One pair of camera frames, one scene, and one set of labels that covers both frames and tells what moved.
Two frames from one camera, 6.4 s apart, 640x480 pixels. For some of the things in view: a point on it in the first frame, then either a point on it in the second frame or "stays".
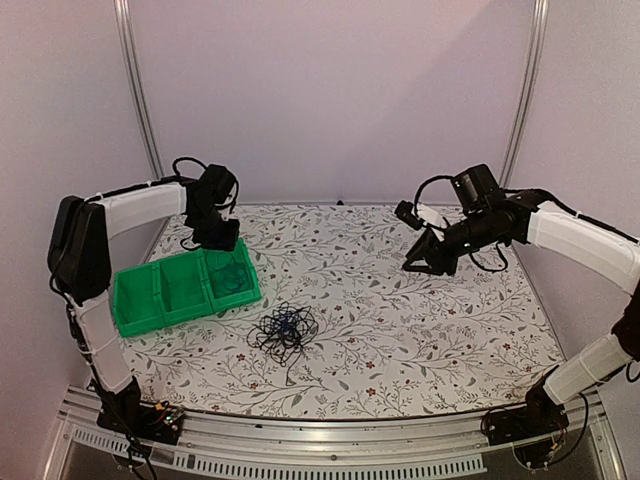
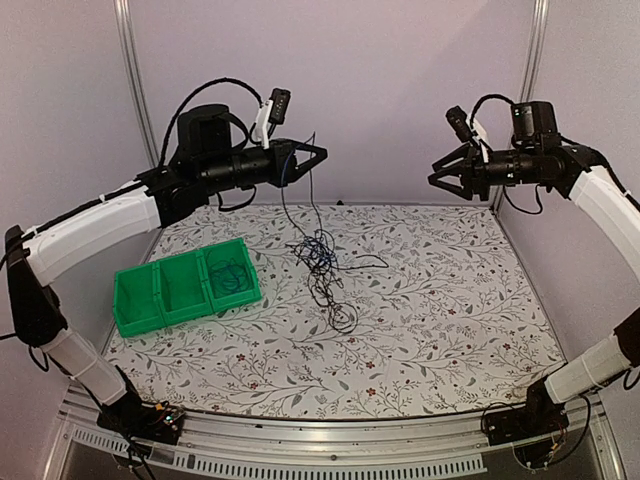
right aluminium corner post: [530, 90] stays
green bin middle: [183, 288] stays
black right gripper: [441, 261] to [473, 176]
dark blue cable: [286, 324] to [283, 197]
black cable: [284, 333] to [322, 267]
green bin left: [138, 299] stays
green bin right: [230, 277] stays
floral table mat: [392, 344] stays
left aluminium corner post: [128, 45] stays
